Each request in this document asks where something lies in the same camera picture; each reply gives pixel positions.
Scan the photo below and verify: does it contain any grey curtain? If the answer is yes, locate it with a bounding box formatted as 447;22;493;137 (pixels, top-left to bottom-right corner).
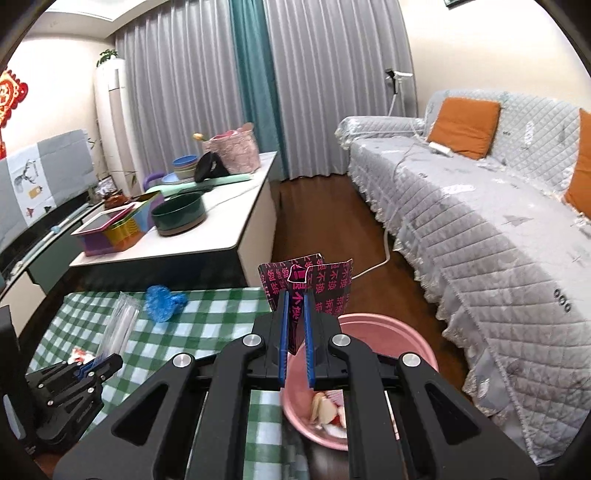
113;0;246;182
263;0;419;179

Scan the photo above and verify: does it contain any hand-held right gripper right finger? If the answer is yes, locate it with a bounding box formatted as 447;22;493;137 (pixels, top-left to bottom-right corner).
305;288;539;480

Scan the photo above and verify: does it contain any orange cushion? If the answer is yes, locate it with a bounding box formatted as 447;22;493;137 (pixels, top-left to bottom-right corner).
563;108;591;221
427;97;502;161

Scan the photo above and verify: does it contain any teal curtain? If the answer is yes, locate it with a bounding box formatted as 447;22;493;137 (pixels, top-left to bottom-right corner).
229;0;290;181

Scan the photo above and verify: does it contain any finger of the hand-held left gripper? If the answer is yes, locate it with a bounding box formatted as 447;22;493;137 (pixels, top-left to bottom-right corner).
76;353;124;387
25;359;92;389

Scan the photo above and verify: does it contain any green checked tablecloth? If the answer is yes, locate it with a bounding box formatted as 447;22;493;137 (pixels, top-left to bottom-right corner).
25;287;315;480

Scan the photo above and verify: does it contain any mint green tray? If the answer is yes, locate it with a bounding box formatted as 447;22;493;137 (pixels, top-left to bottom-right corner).
159;174;254;191

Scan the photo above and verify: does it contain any pink plastic basin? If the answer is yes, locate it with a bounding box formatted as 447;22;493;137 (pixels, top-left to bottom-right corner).
279;313;439;452

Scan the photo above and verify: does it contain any grey quilted sofa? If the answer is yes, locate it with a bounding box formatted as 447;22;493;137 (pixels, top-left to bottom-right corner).
335;89;591;468

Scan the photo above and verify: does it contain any blue plastic bag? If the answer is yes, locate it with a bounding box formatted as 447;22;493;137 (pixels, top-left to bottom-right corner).
145;285;189;323

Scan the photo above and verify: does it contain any white standing air conditioner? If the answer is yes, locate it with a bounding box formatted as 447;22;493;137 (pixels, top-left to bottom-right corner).
95;58;144;198

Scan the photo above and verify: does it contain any black pink printed wrapper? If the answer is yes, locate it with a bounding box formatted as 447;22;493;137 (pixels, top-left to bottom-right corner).
257;251;355;355

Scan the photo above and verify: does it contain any grey white television cover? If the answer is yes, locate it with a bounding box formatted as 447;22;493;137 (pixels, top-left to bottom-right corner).
0;129;96;232

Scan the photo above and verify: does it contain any colourful tin box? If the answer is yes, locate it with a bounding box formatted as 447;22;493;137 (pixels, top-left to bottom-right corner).
71;191;166;256

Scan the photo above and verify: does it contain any dark television cabinet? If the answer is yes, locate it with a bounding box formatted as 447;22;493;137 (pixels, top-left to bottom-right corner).
0;217;94;325

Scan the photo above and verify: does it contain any pink lace basket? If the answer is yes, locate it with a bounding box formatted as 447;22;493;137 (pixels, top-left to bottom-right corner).
202;122;262;175

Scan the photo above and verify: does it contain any white phone stand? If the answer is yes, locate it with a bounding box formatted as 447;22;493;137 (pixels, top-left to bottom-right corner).
384;68;414;119

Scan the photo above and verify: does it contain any dark green round bowl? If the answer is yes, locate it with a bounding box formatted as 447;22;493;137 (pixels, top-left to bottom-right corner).
151;191;208;236

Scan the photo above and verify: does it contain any red knot wall decoration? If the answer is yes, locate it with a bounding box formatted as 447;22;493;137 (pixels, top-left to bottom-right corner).
0;69;29;160

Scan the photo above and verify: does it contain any stack of pastel bowls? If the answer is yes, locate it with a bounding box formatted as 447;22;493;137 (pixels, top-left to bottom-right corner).
172;155;201;181

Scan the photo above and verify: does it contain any small photo frame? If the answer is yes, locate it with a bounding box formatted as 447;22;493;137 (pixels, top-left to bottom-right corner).
90;180;116;202

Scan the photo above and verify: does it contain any white blue rod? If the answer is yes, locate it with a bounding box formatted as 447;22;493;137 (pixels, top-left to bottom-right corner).
46;203;91;236

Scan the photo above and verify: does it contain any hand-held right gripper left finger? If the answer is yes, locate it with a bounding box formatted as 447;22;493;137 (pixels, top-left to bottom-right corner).
54;291;290;480

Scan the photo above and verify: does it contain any red white cigarette box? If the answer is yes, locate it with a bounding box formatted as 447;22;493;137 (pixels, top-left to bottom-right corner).
67;348;96;368

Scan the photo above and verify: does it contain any white coffee table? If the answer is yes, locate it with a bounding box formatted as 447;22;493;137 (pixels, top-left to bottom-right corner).
69;151;280;289

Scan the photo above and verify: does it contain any clear plastic packet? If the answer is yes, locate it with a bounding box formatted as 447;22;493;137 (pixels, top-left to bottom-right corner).
97;292;140;367

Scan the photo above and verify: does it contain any white power cable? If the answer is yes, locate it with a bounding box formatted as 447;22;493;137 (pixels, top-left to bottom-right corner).
353;104;433;280

